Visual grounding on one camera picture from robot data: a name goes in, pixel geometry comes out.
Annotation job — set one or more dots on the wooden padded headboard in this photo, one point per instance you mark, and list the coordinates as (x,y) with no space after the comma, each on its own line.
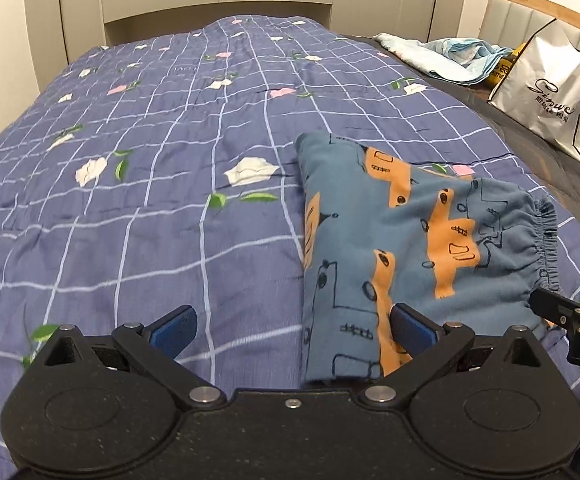
(520,17)

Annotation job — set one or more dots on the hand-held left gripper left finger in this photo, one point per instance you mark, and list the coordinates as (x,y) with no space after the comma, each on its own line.
(173,331)

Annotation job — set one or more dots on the blue pants with orange print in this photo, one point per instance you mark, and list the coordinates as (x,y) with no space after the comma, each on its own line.
(350,220)

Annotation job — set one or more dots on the purple plaid floral blanket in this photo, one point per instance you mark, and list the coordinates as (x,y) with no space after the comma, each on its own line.
(169,160)

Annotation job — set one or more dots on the dark grey bed sheet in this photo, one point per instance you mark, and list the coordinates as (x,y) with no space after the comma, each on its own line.
(545,160)

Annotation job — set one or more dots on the light blue crumpled cloth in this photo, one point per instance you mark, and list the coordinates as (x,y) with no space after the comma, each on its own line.
(450,57)

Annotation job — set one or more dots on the beige bed headboard shelf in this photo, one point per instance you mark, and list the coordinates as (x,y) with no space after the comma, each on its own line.
(209,0)

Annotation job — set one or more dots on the yellow packet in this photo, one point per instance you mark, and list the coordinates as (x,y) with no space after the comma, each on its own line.
(505,70)

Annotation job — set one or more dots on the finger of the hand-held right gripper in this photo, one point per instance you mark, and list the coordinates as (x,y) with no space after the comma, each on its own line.
(552,305)

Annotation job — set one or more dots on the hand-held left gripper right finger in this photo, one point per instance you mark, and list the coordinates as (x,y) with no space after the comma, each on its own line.
(412,331)

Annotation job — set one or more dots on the white shopping bag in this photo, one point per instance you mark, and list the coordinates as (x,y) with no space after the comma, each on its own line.
(540,80)

